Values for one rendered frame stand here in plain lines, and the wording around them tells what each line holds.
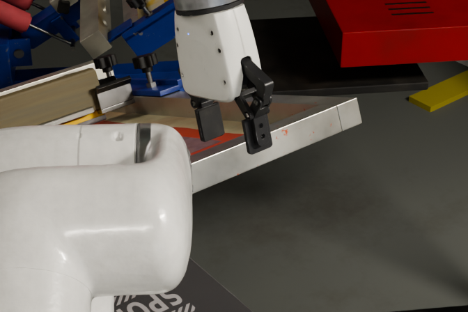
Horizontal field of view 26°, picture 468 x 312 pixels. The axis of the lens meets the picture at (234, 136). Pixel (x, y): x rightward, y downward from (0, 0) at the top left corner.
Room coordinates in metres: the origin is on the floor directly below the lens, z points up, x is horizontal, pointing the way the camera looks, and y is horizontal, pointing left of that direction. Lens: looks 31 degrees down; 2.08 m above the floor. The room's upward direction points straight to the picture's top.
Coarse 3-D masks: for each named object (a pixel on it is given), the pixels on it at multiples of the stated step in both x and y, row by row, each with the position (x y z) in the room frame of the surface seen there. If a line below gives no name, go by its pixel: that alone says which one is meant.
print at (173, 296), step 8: (120, 296) 1.34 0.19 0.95; (128, 296) 1.34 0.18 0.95; (136, 296) 1.34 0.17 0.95; (144, 296) 1.34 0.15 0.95; (152, 296) 1.34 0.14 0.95; (160, 296) 1.34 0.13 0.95; (168, 296) 1.34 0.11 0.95; (176, 296) 1.34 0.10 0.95; (120, 304) 1.32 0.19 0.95; (128, 304) 1.32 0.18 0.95; (136, 304) 1.32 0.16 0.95; (144, 304) 1.32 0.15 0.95; (152, 304) 1.32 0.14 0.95; (160, 304) 1.32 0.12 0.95; (168, 304) 1.32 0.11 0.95; (176, 304) 1.32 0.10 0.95; (184, 304) 1.32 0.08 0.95
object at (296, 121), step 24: (144, 96) 1.62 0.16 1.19; (168, 96) 1.56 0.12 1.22; (288, 96) 1.34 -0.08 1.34; (312, 96) 1.31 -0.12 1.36; (240, 120) 1.39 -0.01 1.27; (288, 120) 1.18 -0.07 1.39; (312, 120) 1.18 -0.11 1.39; (336, 120) 1.20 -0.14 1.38; (360, 120) 1.22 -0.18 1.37; (240, 144) 1.11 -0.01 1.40; (288, 144) 1.15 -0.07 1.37; (192, 168) 1.06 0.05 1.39; (216, 168) 1.08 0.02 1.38; (240, 168) 1.10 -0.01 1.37; (192, 192) 1.05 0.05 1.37
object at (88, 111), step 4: (88, 108) 1.59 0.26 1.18; (92, 108) 1.59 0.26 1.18; (76, 112) 1.58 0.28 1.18; (80, 112) 1.58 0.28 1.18; (84, 112) 1.58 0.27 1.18; (88, 112) 1.59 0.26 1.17; (92, 112) 1.59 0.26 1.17; (64, 116) 1.56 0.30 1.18; (68, 116) 1.56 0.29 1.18; (72, 116) 1.57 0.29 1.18; (76, 116) 1.57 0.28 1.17; (80, 116) 1.58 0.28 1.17; (52, 120) 1.55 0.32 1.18; (56, 120) 1.55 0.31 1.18; (60, 120) 1.55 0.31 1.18; (64, 120) 1.56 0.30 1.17; (68, 120) 1.56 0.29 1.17; (40, 124) 1.54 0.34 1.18; (44, 124) 1.54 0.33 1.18; (48, 124) 1.54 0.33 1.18; (52, 124) 1.54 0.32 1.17; (56, 124) 1.55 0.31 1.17
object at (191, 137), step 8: (104, 120) 1.64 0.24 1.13; (176, 128) 1.44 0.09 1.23; (184, 128) 1.43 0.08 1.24; (184, 136) 1.36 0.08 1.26; (192, 136) 1.35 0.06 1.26; (224, 136) 1.31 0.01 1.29; (232, 136) 1.30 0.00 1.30; (192, 144) 1.30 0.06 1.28; (200, 144) 1.29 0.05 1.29; (208, 144) 1.28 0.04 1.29; (216, 144) 1.27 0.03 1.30; (192, 152) 1.25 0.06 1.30
